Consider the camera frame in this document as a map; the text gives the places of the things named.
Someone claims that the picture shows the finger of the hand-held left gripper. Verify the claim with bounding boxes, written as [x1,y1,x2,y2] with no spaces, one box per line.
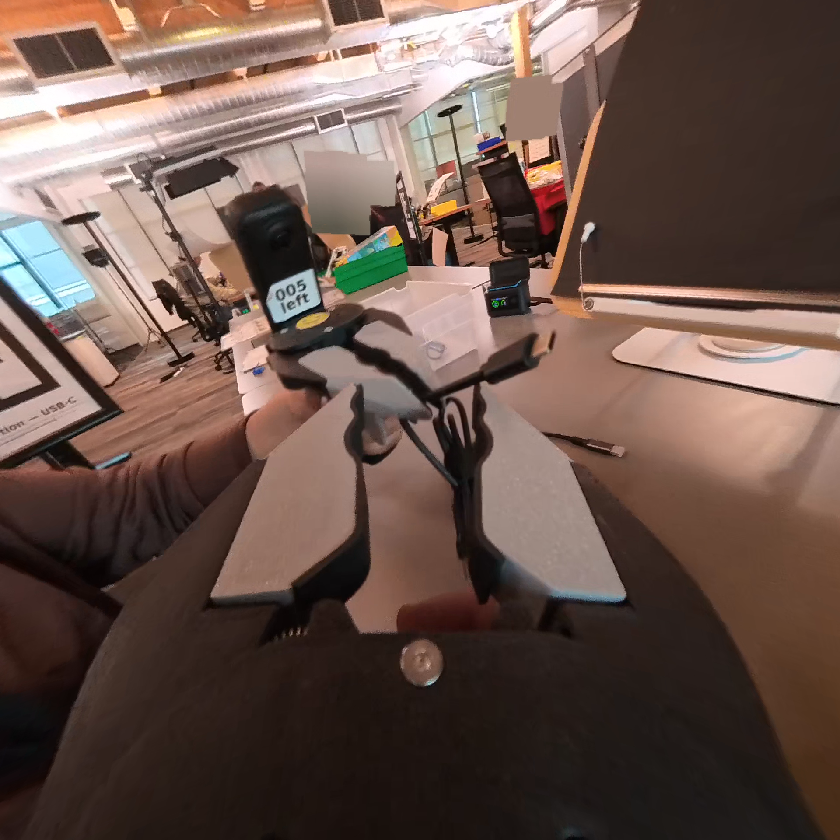
[354,304,421,368]
[298,343,435,422]

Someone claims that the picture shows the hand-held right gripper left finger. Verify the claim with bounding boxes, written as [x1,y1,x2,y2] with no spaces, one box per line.
[210,384,370,606]

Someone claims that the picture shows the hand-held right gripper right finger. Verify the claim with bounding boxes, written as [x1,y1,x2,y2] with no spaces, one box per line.
[453,384,627,606]

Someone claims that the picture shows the black cable with metal connector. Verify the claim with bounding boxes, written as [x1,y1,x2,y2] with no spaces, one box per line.
[543,431,626,458]

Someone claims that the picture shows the black usb-c cable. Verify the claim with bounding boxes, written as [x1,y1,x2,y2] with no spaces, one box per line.
[399,330,559,581]

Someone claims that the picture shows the person's left forearm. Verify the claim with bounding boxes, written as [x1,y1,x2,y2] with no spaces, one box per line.
[0,416,257,592]

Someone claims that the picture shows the person's left hand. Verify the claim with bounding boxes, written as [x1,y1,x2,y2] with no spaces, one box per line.
[244,387,329,462]

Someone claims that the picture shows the green plastic bin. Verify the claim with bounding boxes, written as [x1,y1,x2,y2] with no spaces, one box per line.
[333,246,409,294]

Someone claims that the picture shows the clear plastic bin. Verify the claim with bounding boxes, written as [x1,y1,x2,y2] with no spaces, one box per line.
[364,281,494,385]

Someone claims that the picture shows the colourful picture box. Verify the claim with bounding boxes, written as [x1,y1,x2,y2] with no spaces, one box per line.
[348,226,403,263]

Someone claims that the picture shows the studio light on tripod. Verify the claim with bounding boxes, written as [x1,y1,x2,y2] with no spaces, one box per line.
[128,147,240,342]

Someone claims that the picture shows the black office chair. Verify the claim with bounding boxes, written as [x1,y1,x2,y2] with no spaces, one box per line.
[478,152,559,266]
[152,279,232,343]

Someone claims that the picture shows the black charging case with display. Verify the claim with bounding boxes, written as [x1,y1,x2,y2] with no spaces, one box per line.
[484,256,534,319]

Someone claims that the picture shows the black floor lamp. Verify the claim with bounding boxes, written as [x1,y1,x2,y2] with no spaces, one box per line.
[436,104,483,245]
[61,211,196,367]

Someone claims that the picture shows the red covered table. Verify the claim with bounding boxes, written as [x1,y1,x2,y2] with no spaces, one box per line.
[528,177,568,249]

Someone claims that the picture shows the black framed sign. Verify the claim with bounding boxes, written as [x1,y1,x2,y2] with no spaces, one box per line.
[0,272,124,468]

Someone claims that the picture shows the person's upper body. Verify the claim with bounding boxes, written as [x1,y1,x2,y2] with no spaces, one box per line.
[0,525,126,840]

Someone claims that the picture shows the black wooden book stand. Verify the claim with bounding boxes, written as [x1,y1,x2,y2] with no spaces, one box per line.
[550,0,840,404]

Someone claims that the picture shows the silver ventilation duct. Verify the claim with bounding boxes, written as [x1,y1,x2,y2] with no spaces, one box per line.
[0,26,421,172]

